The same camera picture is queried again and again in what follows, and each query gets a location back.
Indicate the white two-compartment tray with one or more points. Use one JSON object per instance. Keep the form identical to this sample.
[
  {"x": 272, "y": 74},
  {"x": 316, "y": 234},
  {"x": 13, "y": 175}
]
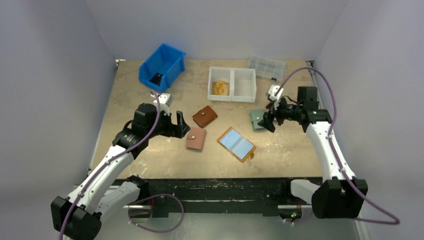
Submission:
[{"x": 242, "y": 84}]

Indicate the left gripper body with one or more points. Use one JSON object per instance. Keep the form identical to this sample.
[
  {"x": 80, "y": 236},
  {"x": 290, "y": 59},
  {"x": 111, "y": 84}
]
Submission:
[{"x": 165, "y": 128}]

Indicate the green card holder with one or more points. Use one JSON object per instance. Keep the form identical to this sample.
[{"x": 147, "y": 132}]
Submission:
[{"x": 256, "y": 115}]

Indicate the orange card holder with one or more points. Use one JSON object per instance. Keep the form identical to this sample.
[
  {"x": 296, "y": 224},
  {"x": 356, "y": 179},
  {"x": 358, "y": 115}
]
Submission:
[{"x": 236, "y": 144}]

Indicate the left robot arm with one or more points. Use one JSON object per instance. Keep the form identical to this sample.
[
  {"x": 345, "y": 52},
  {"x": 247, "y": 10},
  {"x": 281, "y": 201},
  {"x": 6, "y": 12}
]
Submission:
[{"x": 82, "y": 213}]

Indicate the clear plastic organizer box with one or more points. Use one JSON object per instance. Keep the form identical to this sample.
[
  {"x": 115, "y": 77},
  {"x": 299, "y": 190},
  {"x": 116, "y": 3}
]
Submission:
[{"x": 267, "y": 68}]

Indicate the blue plastic bin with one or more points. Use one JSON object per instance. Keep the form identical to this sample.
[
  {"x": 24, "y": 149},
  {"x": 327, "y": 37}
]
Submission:
[{"x": 166, "y": 60}]

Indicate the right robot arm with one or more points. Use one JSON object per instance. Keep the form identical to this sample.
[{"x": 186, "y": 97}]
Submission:
[{"x": 339, "y": 194}]

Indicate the gold VIP card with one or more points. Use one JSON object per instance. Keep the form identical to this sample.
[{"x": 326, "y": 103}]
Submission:
[{"x": 227, "y": 87}]

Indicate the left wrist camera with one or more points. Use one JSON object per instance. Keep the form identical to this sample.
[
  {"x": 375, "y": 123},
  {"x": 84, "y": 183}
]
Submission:
[{"x": 165, "y": 101}]

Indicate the black card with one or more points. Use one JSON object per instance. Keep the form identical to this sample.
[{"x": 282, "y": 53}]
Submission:
[{"x": 156, "y": 79}]

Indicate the pink card holder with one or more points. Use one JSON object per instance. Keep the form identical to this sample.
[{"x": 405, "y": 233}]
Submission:
[{"x": 196, "y": 138}]

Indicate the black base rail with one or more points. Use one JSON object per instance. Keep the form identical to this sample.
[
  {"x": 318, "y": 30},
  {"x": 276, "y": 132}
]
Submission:
[{"x": 267, "y": 196}]

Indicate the brown leather card holder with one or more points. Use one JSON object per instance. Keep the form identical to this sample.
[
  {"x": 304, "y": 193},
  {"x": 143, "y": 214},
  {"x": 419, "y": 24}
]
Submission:
[{"x": 204, "y": 116}]

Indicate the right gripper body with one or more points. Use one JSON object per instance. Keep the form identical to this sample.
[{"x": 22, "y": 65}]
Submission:
[{"x": 273, "y": 114}]

